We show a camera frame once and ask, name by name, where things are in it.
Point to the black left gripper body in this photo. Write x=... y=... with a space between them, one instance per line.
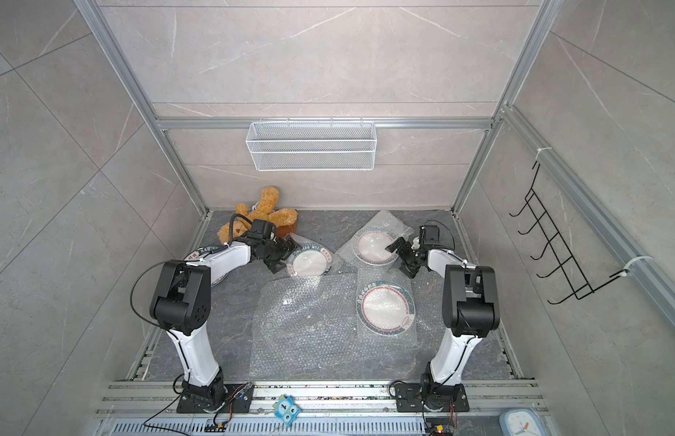
x=276 y=254

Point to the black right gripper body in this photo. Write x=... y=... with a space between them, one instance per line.
x=411 y=258

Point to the bubble plate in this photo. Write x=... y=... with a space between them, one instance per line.
x=368 y=246
x=309 y=259
x=385 y=309

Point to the large bubble wrap sheet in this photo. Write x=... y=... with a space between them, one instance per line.
x=305 y=329

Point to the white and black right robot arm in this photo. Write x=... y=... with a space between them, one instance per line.
x=469 y=313

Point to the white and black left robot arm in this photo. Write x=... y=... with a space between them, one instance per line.
x=181 y=304

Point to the brown wooden block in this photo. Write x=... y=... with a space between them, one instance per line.
x=285 y=230

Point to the brown teddy bear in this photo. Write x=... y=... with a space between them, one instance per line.
x=266 y=209

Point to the blue cartoon toy figure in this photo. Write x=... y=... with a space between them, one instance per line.
x=286 y=410

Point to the white and blue clock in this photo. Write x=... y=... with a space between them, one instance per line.
x=521 y=422

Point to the white wire mesh basket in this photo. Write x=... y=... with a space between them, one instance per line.
x=284 y=146

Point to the black wire hook rack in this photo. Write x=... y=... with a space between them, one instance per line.
x=557 y=248

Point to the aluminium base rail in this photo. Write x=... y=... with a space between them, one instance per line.
x=327 y=408

